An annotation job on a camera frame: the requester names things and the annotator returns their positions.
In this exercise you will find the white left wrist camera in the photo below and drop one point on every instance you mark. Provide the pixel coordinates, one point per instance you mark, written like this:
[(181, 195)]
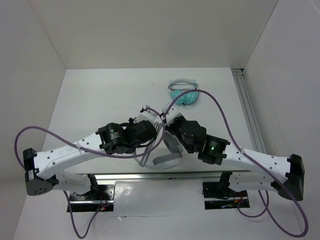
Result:
[(147, 114)]

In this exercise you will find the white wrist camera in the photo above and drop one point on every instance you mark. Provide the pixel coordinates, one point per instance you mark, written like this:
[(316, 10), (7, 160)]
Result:
[(147, 114), (172, 114)]

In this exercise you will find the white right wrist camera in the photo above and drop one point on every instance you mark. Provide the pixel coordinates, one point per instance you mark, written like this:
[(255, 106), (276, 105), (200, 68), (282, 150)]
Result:
[(172, 114)]

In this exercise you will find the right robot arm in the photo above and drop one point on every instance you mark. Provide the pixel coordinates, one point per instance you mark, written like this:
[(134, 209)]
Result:
[(284, 175)]

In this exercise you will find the grey white headphones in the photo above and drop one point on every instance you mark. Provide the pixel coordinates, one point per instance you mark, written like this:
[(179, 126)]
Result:
[(165, 161)]

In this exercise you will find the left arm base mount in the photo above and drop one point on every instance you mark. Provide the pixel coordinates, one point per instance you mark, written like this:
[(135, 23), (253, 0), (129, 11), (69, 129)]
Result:
[(102, 199)]

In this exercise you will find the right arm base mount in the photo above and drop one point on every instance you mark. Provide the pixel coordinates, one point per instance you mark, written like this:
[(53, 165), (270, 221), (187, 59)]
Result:
[(218, 195)]

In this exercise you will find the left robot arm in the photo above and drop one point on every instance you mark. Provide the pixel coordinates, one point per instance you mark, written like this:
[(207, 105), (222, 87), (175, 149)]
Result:
[(46, 170)]

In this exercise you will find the aluminium side rail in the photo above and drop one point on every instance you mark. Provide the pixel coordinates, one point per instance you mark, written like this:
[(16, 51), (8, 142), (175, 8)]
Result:
[(248, 110)]

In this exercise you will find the aluminium front rail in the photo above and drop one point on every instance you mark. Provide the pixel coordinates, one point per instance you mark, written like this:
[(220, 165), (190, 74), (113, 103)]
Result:
[(165, 176)]

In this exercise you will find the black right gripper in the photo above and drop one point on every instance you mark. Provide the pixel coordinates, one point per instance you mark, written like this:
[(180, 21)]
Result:
[(169, 127)]

